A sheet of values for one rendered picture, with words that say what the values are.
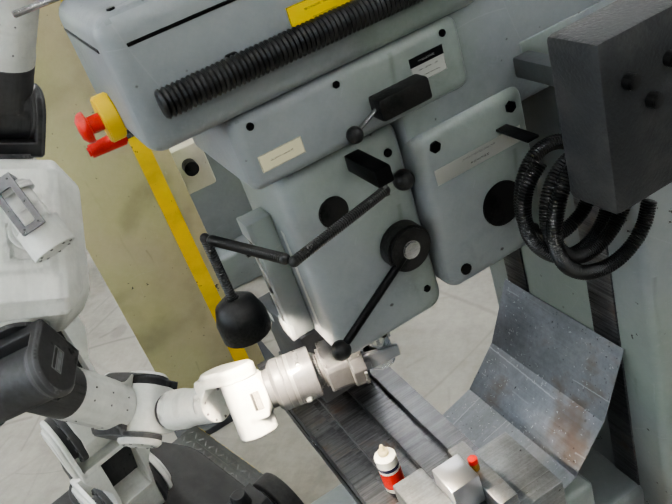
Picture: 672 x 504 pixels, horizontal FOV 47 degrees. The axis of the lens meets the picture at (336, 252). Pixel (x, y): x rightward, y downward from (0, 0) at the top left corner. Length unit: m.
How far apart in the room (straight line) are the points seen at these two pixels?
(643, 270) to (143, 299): 2.14
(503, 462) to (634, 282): 0.38
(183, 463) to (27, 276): 1.13
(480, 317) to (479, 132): 2.23
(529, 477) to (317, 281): 0.52
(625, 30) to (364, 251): 0.44
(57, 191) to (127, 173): 1.55
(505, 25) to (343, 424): 0.90
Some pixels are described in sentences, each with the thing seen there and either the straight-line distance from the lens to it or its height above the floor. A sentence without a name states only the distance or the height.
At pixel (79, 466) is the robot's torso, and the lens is 1.87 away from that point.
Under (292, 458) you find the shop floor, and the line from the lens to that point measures 2.96.
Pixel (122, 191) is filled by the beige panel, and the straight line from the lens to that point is 2.87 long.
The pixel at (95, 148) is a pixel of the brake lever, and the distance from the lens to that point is 1.10.
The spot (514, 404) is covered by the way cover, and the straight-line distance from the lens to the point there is 1.61.
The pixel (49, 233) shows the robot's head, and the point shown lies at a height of 1.61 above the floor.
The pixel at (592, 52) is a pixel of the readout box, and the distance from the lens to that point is 0.85.
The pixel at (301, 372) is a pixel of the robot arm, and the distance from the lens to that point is 1.24.
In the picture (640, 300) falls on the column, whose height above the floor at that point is 1.20.
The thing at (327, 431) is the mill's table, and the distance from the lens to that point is 1.64.
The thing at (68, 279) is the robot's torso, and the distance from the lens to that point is 1.28.
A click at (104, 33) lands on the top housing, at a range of 0.85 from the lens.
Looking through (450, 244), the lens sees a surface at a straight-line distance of 1.13.
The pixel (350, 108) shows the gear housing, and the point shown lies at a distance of 0.97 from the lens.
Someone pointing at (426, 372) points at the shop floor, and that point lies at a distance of 3.09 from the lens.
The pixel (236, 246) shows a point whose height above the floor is 1.58.
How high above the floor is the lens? 2.03
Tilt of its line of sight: 31 degrees down
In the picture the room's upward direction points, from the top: 20 degrees counter-clockwise
